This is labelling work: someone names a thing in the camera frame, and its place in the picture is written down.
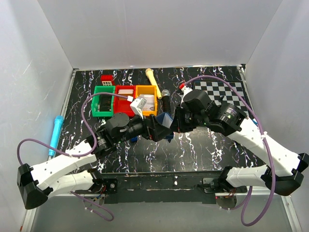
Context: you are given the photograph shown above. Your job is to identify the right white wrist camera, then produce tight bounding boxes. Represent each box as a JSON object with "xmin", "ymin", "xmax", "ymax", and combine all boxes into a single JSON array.
[{"xmin": 179, "ymin": 83, "xmax": 192, "ymax": 101}]

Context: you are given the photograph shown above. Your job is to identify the yellow plastic bin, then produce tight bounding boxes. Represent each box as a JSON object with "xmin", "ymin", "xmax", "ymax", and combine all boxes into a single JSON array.
[{"xmin": 135, "ymin": 85, "xmax": 158, "ymax": 116}]

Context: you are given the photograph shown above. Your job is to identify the beige wooden microphone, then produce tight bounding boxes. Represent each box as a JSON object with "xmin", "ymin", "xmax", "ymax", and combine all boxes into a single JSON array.
[{"xmin": 145, "ymin": 68, "xmax": 162, "ymax": 100}]

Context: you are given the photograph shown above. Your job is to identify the black microphone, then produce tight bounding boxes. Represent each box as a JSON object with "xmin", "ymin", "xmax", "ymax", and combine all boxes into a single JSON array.
[{"xmin": 161, "ymin": 89, "xmax": 171, "ymax": 115}]

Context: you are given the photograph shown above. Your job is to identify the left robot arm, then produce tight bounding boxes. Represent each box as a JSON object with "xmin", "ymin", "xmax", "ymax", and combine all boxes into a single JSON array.
[{"xmin": 17, "ymin": 113, "xmax": 173, "ymax": 210}]

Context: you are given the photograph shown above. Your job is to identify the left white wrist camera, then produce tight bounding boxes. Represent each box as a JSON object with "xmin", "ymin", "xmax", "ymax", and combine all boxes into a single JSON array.
[{"xmin": 130, "ymin": 96, "xmax": 147, "ymax": 119}]

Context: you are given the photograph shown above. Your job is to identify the navy blue card holder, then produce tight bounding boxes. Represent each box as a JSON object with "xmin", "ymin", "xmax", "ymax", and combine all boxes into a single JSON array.
[{"xmin": 156, "ymin": 112, "xmax": 174, "ymax": 143}]

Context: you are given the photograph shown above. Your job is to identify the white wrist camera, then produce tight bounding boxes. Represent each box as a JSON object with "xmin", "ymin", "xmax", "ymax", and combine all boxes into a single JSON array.
[
  {"xmin": 130, "ymin": 96, "xmax": 147, "ymax": 119},
  {"xmin": 179, "ymin": 83, "xmax": 192, "ymax": 101}
]

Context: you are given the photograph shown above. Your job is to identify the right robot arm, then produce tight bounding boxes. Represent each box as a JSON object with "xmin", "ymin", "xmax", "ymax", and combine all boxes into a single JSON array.
[{"xmin": 171, "ymin": 87, "xmax": 309, "ymax": 196}]

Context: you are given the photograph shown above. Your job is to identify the black white chessboard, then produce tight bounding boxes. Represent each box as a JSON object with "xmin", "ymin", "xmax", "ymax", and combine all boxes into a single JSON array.
[{"xmin": 192, "ymin": 80, "xmax": 252, "ymax": 117}]

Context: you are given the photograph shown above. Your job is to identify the black object in green bin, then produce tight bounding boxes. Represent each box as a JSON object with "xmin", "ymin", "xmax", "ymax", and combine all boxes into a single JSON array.
[{"xmin": 98, "ymin": 95, "xmax": 112, "ymax": 112}]

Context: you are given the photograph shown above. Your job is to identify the red plastic bin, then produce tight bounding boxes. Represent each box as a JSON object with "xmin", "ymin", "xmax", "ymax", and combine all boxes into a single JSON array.
[{"xmin": 113, "ymin": 85, "xmax": 136, "ymax": 117}]

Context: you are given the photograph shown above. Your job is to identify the orange cards in red bin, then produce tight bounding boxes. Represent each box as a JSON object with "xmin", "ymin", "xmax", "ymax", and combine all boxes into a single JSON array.
[{"xmin": 117, "ymin": 89, "xmax": 134, "ymax": 96}]

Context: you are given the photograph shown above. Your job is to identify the green plastic bin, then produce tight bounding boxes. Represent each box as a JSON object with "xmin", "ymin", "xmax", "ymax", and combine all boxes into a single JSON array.
[{"xmin": 91, "ymin": 86, "xmax": 115, "ymax": 117}]

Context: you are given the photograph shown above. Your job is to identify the white cards in yellow bin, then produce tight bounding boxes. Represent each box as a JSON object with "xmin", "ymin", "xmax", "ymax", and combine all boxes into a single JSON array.
[{"xmin": 140, "ymin": 94, "xmax": 155, "ymax": 111}]

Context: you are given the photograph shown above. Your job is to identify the blue toy brick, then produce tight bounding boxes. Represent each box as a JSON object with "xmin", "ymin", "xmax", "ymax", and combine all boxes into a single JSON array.
[{"xmin": 130, "ymin": 136, "xmax": 138, "ymax": 143}]

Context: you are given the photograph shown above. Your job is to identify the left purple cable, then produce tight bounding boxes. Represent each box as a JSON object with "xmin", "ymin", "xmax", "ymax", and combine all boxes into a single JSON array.
[{"xmin": 16, "ymin": 93, "xmax": 133, "ymax": 222}]

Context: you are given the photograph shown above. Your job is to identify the light blue toy microphone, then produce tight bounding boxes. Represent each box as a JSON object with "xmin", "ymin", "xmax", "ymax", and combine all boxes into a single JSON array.
[{"xmin": 50, "ymin": 115, "xmax": 64, "ymax": 148}]

